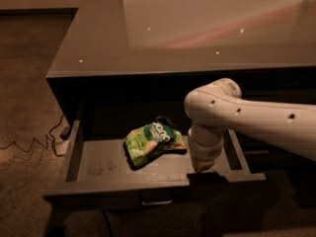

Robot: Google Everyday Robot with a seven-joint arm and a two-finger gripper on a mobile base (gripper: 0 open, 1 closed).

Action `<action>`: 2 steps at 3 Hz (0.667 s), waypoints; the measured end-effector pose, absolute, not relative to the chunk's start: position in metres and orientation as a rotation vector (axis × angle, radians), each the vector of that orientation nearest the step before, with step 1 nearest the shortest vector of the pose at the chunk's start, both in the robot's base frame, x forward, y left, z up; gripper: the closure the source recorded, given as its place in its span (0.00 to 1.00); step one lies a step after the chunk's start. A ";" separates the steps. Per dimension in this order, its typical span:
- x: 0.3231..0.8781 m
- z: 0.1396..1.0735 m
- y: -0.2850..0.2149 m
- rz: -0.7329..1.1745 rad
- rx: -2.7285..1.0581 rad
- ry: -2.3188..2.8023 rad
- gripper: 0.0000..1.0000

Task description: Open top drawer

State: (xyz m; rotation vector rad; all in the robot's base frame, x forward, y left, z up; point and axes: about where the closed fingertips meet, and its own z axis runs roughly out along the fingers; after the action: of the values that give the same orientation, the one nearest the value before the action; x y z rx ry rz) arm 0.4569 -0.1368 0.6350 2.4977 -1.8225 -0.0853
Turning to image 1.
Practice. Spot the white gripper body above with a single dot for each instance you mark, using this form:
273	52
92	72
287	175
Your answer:
207	153

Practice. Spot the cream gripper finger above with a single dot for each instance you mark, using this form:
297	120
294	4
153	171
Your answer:
201	165

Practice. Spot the grey drawer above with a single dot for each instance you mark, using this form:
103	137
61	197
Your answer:
96	172

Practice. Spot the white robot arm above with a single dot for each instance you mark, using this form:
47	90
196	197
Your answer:
218	106

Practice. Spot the grey drawer cabinet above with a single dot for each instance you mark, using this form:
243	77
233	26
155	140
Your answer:
141	51

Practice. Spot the green snack bag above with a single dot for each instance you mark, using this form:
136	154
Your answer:
149	142

